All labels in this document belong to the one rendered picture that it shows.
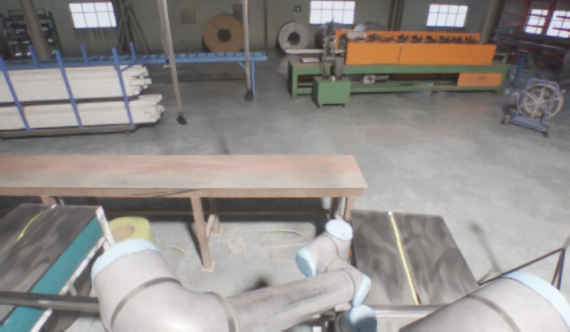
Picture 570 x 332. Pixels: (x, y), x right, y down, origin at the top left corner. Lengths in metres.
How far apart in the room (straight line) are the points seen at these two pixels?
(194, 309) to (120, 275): 0.13
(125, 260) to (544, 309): 0.63
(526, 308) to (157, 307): 0.52
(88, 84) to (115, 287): 4.64
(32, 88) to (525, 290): 5.51
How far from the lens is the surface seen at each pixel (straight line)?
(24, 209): 2.45
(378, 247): 1.68
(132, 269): 0.53
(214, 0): 13.92
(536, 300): 0.57
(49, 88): 5.37
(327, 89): 5.68
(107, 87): 4.97
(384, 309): 1.41
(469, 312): 0.51
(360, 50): 6.47
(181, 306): 0.48
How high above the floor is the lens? 1.89
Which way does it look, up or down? 28 degrees down
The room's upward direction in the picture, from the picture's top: 1 degrees clockwise
